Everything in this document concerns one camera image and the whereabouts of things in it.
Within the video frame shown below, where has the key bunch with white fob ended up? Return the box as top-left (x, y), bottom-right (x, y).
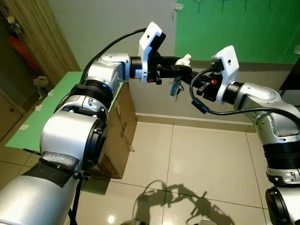
top-left (170, 53), bottom-right (193, 102)

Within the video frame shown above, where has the brown cardboard box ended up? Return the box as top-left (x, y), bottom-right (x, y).
top-left (83, 82), bottom-right (138, 180)

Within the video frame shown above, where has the white plastic jug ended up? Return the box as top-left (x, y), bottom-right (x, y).
top-left (33, 74), bottom-right (51, 89)

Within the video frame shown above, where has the wood grain panel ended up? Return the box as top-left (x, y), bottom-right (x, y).
top-left (0, 0), bottom-right (81, 87)

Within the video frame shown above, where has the green paper sheet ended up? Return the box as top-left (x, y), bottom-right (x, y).
top-left (5, 70), bottom-right (124, 151)

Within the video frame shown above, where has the orange red object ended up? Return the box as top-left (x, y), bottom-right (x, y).
top-left (7, 35), bottom-right (37, 75)

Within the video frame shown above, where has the brown wooden cabinet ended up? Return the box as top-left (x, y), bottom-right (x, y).
top-left (0, 87), bottom-right (25, 139)

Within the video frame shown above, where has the black folding stand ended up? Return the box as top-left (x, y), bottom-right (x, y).
top-left (67, 172), bottom-right (90, 225)

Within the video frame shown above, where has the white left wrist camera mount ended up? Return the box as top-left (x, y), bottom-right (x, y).
top-left (139, 22), bottom-right (166, 83)

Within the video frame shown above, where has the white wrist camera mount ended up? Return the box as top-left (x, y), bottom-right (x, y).
top-left (210, 45), bottom-right (240, 93)
top-left (139, 22), bottom-right (166, 83)

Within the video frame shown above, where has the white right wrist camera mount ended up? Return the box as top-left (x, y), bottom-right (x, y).
top-left (210, 45), bottom-right (240, 93)

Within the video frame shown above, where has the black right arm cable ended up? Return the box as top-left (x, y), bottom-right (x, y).
top-left (189, 67), bottom-right (300, 128)

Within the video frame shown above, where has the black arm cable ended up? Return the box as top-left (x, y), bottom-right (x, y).
top-left (80, 28), bottom-right (148, 86)
top-left (189, 67), bottom-right (300, 128)

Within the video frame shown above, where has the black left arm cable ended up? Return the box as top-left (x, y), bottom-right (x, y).
top-left (80, 28), bottom-right (148, 86)

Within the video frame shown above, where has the green wall sheet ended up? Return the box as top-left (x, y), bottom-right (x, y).
top-left (174, 0), bottom-right (300, 65)

